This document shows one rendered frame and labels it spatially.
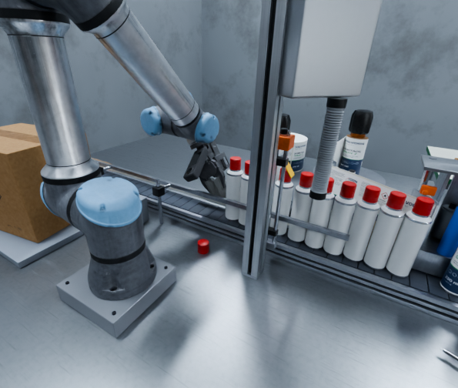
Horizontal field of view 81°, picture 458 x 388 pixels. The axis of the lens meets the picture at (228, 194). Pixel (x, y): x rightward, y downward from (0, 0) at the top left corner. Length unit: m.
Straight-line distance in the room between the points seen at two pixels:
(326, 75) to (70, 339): 0.71
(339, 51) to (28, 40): 0.53
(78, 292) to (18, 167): 0.36
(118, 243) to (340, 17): 0.57
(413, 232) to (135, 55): 0.68
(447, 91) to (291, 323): 2.98
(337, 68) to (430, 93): 2.82
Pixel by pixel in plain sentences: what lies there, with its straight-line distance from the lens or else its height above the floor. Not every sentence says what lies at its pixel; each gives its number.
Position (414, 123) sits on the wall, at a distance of 3.39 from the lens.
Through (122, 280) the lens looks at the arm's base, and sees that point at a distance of 0.63.
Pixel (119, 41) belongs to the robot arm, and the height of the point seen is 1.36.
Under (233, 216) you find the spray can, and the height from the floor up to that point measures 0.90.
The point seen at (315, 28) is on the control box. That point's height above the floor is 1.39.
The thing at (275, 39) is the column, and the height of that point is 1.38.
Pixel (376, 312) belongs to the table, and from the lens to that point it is 0.76.
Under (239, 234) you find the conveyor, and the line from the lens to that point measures 0.83.
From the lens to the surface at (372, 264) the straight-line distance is 0.79.
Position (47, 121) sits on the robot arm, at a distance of 0.63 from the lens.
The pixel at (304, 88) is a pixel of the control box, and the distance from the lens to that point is 0.52.
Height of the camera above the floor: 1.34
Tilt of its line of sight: 27 degrees down
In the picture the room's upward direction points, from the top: 2 degrees clockwise
